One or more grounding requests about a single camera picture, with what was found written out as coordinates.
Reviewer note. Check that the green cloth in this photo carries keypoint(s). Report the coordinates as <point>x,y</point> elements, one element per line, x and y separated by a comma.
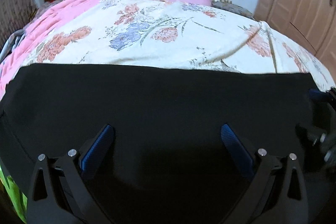
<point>16,196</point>

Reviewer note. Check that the grey striped clothing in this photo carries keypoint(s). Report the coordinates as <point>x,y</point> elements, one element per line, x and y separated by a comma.
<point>12,42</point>

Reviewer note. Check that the floral white bed sheet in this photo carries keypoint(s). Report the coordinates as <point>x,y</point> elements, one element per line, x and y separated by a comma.
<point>176,35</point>

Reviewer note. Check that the light wooden wardrobe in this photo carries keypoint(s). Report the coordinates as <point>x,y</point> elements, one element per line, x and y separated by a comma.
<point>310,23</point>

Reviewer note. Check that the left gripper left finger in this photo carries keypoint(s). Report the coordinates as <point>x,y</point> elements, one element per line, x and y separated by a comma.
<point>58,191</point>

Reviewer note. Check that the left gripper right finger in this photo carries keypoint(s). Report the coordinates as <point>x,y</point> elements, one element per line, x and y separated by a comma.
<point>276,191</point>

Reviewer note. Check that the brown patterned curtain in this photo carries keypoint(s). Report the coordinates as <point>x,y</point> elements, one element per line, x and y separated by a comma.
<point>15,14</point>

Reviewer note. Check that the black pants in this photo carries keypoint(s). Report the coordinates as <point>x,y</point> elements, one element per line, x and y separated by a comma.
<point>168,163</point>

